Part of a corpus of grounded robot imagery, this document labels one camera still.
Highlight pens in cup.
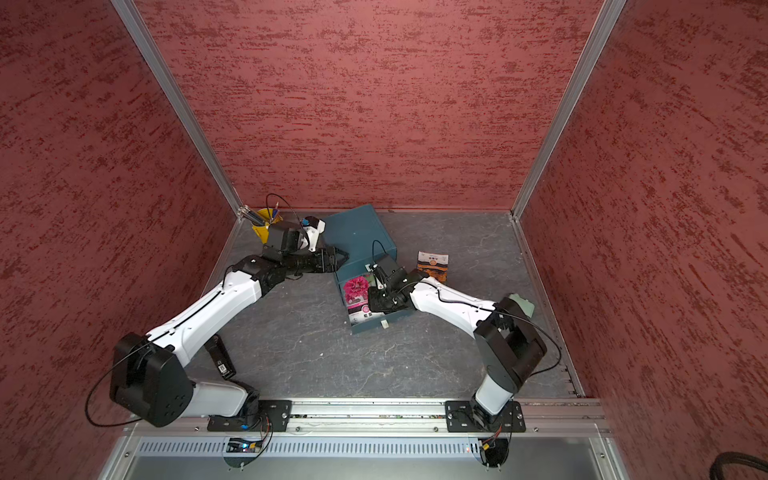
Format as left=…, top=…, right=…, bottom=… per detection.
left=238, top=205, right=282, bottom=227

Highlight corner aluminium post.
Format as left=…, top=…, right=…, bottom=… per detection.
left=510, top=0, right=626, bottom=221
left=111, top=0, right=243, bottom=216

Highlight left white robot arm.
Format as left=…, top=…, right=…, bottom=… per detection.
left=104, top=246, right=349, bottom=432

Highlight teal drawer cabinet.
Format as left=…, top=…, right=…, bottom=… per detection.
left=323, top=204, right=397, bottom=292

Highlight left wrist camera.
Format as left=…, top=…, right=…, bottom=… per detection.
left=300, top=216, right=326, bottom=253

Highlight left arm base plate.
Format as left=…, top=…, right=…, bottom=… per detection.
left=207, top=400, right=293, bottom=434

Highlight right corner aluminium post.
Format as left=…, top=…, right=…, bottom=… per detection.
left=510, top=0, right=626, bottom=221

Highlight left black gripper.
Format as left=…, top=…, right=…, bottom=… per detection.
left=284, top=247, right=349, bottom=276

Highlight teal drawer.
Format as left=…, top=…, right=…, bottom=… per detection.
left=339, top=280, right=409, bottom=334

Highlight yellow pen cup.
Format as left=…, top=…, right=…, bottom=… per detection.
left=252, top=225, right=271, bottom=244

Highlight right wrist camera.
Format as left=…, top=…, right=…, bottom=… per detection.
left=372, top=255, right=407, bottom=290

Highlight black cable bundle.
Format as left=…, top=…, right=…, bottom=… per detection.
left=709, top=451, right=768, bottom=480

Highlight pink flower seed bag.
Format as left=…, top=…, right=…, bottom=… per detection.
left=342, top=273, right=375, bottom=325

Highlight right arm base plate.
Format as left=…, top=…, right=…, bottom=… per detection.
left=444, top=400, right=526, bottom=434

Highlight green pencil sharpener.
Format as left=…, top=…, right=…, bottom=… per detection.
left=508, top=294, right=535, bottom=318

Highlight left corner aluminium post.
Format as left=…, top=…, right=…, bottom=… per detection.
left=111, top=0, right=243, bottom=216

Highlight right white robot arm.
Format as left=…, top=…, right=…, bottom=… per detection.
left=368, top=270, right=556, bottom=423

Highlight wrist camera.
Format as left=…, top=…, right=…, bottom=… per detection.
left=372, top=255, right=407, bottom=290
left=300, top=216, right=326, bottom=253

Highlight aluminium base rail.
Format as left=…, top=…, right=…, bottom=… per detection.
left=100, top=398, right=628, bottom=479

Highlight orange flower seed bag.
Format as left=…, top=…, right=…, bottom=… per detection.
left=417, top=251, right=449, bottom=283

